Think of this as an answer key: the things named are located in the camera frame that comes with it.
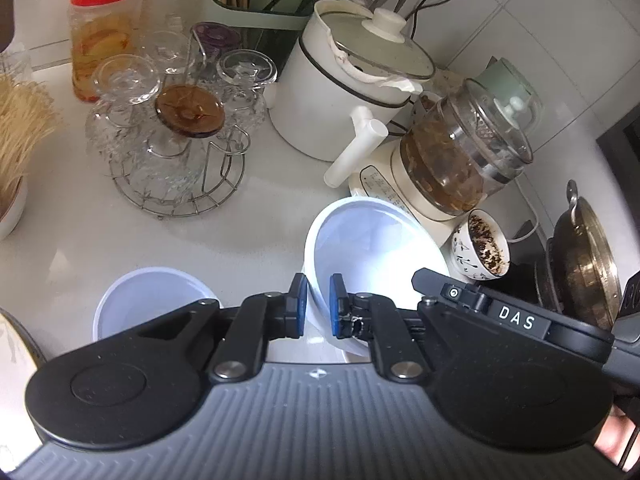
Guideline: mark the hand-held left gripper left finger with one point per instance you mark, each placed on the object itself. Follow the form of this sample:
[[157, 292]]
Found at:
[[300, 306]]

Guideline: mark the green utensil holder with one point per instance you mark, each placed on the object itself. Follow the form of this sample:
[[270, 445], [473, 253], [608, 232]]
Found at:
[[225, 12]]

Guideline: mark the floral plate with orange rim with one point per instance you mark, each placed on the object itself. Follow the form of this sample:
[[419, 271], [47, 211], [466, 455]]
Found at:
[[7, 340]]

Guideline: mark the white electric pot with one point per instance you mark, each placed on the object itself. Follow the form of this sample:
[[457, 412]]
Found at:
[[310, 110]]

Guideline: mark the brown glass cup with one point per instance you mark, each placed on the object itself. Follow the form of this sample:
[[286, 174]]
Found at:
[[190, 110]]

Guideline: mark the person's right hand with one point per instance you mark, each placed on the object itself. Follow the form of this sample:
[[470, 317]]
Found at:
[[620, 435]]

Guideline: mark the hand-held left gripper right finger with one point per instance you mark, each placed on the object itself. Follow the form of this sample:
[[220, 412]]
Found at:
[[337, 306]]

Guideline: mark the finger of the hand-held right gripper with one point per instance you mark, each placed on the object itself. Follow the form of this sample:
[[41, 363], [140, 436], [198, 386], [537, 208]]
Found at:
[[452, 291]]

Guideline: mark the tea stained patterned cup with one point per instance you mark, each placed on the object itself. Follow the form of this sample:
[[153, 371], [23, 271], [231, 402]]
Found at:
[[465, 255]]

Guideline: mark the plastic jar with red lid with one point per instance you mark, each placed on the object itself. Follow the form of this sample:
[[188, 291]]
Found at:
[[102, 45]]

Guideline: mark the bundle of dried noodles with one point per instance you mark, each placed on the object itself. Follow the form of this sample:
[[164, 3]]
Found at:
[[20, 125]]

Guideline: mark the glass tea kettle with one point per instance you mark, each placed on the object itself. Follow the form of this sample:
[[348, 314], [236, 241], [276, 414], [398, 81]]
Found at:
[[450, 160]]

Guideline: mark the white plastic bowl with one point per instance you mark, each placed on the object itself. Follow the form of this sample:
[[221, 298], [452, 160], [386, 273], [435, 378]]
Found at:
[[370, 250], [150, 295]]

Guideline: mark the small ribbed glass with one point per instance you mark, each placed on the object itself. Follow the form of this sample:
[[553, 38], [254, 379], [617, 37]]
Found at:
[[15, 62]]

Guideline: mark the metal wok with lid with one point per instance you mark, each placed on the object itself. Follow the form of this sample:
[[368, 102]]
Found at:
[[585, 260]]

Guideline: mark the purple glass cup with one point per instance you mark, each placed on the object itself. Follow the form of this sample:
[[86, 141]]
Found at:
[[217, 37]]

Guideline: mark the small white ceramic bowl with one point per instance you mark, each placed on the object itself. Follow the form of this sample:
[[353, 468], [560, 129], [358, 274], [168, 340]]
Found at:
[[12, 215]]

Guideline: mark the white pot lid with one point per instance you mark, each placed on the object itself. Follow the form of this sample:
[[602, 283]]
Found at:
[[385, 55]]

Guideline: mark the cream kettle base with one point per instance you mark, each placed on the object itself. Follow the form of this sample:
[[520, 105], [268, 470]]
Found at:
[[380, 180]]

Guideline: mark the cluster of clear glass cups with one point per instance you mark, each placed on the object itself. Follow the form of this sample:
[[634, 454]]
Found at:
[[125, 80]]

